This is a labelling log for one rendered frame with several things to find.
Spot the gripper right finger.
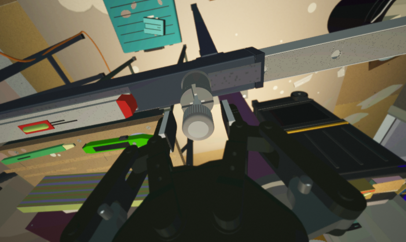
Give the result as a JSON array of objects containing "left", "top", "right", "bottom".
[{"left": 220, "top": 99, "right": 368, "bottom": 221}]

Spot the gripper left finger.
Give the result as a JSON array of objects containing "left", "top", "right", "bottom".
[{"left": 60, "top": 110, "right": 178, "bottom": 242}]

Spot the grey fence plate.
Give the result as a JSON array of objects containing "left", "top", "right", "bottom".
[{"left": 0, "top": 94, "right": 134, "bottom": 144}]

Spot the red stop block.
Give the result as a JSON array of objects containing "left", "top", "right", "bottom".
[{"left": 115, "top": 94, "right": 139, "bottom": 119}]

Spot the grey plunger knob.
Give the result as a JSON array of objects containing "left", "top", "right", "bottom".
[{"left": 180, "top": 71, "right": 215, "bottom": 141}]

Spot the dark saw stand body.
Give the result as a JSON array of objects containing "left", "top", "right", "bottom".
[{"left": 0, "top": 3, "right": 266, "bottom": 167}]

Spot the small teal block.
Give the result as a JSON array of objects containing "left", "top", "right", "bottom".
[{"left": 143, "top": 16, "right": 166, "bottom": 37}]

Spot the striped green purple board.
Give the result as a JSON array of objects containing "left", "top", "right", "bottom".
[{"left": 17, "top": 171, "right": 150, "bottom": 214}]

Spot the black ribbed machine body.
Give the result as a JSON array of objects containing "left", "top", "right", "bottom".
[{"left": 251, "top": 96, "right": 406, "bottom": 180}]

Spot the green utility knife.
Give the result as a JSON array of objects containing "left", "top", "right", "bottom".
[{"left": 82, "top": 133, "right": 155, "bottom": 155}]

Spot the purple mat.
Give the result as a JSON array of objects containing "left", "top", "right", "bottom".
[{"left": 25, "top": 92, "right": 277, "bottom": 242}]

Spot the red framed green level vial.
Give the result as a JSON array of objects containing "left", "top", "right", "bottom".
[{"left": 17, "top": 119, "right": 55, "bottom": 135}]

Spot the grey cabinet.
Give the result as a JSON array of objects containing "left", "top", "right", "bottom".
[{"left": 373, "top": 113, "right": 406, "bottom": 154}]

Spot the brown cardboard box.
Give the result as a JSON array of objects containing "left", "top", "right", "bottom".
[{"left": 332, "top": 56, "right": 406, "bottom": 139}]

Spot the teal slotted panel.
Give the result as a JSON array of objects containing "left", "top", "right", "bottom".
[{"left": 102, "top": 0, "right": 183, "bottom": 54}]

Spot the grey speckled extension rail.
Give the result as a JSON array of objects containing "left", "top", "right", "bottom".
[{"left": 259, "top": 16, "right": 406, "bottom": 83}]

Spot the dark metal frame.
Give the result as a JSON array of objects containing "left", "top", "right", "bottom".
[{"left": 0, "top": 33, "right": 106, "bottom": 85}]

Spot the orange cable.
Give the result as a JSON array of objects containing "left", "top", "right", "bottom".
[{"left": 0, "top": 30, "right": 112, "bottom": 75}]

